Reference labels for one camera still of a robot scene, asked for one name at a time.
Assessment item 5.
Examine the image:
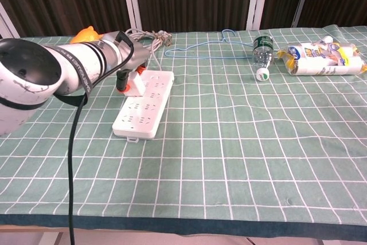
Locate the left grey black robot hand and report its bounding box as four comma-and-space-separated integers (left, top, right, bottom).
115, 33, 151, 95

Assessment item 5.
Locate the white plastic block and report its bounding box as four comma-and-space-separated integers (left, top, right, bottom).
127, 72, 147, 98

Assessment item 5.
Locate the yellow rubber chicken toy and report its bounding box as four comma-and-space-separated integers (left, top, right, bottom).
69, 25, 104, 45

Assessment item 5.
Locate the white power strip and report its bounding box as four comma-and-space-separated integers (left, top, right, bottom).
112, 69, 175, 144

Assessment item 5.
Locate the clear bottle with green label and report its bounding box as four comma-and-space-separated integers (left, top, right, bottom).
252, 33, 275, 82

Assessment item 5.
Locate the green checked tablecloth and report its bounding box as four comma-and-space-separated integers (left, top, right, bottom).
0, 24, 367, 243

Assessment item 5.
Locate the white yellow tissue pack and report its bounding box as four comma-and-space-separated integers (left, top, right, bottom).
276, 41, 367, 77

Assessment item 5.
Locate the grey power strip cable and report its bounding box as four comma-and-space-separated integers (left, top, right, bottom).
123, 28, 173, 72

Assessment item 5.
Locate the black printed arm strap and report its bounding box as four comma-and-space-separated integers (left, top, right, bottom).
53, 44, 93, 107

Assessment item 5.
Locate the blue wire clothes hanger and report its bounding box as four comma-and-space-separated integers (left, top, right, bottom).
165, 29, 259, 60

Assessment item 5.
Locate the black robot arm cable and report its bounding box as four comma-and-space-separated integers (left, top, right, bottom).
68, 31, 135, 245

